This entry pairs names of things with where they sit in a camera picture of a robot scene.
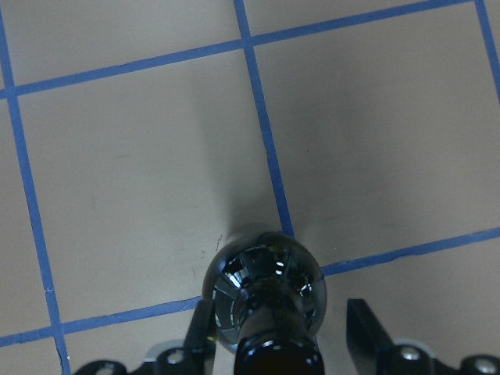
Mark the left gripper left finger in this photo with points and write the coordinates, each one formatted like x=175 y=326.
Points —
x=197 y=353

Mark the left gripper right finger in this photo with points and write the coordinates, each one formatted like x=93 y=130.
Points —
x=373 y=351

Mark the dark wine bottle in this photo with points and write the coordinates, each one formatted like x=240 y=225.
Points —
x=270 y=300

